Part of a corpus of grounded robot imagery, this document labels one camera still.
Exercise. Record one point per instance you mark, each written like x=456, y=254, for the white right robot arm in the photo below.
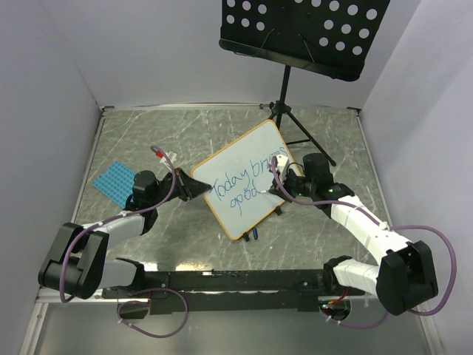
x=403, y=275

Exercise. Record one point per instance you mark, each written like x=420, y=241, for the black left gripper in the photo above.
x=188, y=186

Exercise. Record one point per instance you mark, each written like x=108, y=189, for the black perforated music stand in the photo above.
x=329, y=38

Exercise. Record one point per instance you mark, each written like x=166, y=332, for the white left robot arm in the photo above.
x=76, y=264

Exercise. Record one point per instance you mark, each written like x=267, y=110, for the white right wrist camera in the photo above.
x=281, y=163

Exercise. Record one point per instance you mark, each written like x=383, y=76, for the blue studded building plate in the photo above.
x=116, y=183

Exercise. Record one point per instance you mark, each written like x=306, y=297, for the yellow framed whiteboard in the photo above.
x=236, y=173

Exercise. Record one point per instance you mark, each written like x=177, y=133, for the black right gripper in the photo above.
x=276, y=190

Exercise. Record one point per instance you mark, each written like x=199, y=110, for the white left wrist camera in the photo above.
x=164, y=156

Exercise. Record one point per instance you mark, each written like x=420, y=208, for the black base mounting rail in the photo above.
x=235, y=290

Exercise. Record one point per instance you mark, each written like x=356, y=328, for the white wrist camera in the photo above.
x=164, y=156
x=281, y=163

